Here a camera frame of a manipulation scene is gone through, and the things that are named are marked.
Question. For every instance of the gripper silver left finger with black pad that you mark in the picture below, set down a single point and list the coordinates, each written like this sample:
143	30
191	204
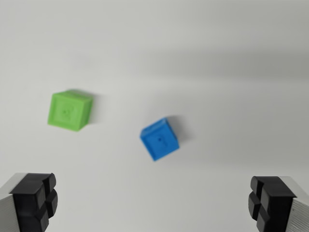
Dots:
26	205

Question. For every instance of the blue soft embossed cube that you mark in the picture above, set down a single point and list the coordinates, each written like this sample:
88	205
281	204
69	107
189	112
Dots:
160	141

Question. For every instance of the green soft embossed cube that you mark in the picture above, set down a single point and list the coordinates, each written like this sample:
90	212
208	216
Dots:
67	111

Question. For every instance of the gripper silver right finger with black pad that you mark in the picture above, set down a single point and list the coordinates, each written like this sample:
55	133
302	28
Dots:
277	205

